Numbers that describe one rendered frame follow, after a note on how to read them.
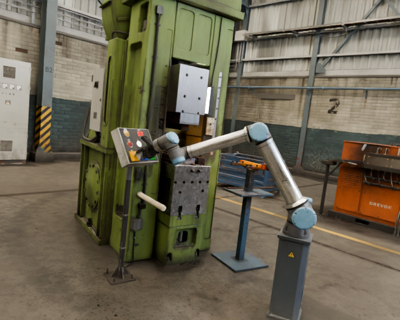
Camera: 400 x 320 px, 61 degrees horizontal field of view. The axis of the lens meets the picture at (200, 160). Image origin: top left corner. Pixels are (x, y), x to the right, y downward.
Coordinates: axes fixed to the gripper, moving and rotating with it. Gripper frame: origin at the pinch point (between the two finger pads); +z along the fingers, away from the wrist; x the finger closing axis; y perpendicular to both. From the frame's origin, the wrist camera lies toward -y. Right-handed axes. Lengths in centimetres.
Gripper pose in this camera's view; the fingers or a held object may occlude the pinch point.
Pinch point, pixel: (135, 153)
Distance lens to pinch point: 247.6
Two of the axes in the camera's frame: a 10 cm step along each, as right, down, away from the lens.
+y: 3.3, 9.3, -1.5
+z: -7.9, 3.6, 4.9
